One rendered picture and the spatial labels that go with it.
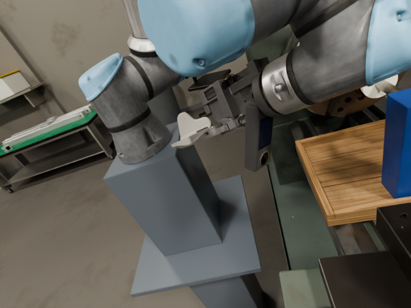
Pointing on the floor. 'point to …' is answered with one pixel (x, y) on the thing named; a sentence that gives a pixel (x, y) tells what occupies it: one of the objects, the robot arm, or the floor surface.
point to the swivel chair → (205, 81)
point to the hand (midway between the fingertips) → (200, 137)
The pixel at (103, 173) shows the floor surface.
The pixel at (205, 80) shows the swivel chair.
